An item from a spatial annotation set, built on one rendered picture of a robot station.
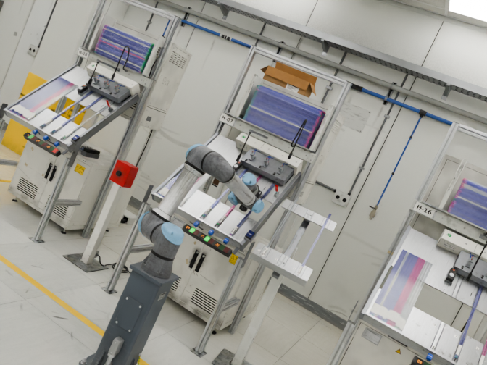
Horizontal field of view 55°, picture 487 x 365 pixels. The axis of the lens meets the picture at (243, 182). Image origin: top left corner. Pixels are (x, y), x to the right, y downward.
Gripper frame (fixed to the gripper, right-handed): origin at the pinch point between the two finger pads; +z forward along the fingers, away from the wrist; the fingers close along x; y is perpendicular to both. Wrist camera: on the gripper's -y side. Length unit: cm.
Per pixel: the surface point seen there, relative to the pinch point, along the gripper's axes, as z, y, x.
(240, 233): -4.0, -19.0, -4.0
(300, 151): 4, 53, -3
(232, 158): 8.4, 28.7, 36.5
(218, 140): 11, 37, 54
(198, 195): -1.6, -9.6, 34.9
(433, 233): 24, 51, -100
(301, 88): 11, 106, 26
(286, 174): 3.3, 32.9, -4.5
